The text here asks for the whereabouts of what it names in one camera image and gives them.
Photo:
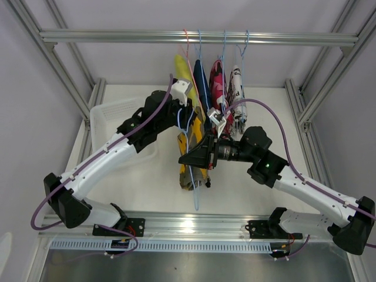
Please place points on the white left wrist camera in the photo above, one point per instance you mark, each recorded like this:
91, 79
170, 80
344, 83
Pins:
182, 89

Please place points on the white plastic basket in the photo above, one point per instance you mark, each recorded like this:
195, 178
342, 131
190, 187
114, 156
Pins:
106, 118

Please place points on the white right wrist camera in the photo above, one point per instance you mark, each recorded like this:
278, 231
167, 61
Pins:
218, 119

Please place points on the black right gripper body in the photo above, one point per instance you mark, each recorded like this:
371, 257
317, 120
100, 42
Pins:
230, 151

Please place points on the front aluminium mounting rail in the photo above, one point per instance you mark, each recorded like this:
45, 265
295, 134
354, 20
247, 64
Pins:
190, 227

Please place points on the aluminium hanging rail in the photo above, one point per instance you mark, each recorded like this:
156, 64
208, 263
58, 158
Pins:
203, 37

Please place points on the white newspaper print trousers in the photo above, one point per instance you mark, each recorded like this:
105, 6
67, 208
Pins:
238, 114

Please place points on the pink camouflage trousers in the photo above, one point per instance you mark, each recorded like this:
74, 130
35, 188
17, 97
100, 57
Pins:
220, 97

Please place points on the slotted cable duct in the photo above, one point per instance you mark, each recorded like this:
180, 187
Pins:
163, 246

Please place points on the yellow grey camouflage trousers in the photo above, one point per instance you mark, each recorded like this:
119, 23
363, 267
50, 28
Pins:
192, 176

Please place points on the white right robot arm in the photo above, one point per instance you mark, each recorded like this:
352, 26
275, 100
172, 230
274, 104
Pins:
345, 220

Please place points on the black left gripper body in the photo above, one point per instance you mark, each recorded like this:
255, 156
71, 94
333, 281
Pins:
184, 113

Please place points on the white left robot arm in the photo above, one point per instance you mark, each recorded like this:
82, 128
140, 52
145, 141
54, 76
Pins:
67, 194

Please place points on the lime green trousers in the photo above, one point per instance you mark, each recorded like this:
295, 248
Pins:
182, 71

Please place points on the dark blue denim trousers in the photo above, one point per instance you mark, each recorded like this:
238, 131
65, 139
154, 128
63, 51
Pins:
204, 91

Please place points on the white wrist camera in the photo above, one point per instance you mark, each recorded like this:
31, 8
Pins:
182, 89
218, 119

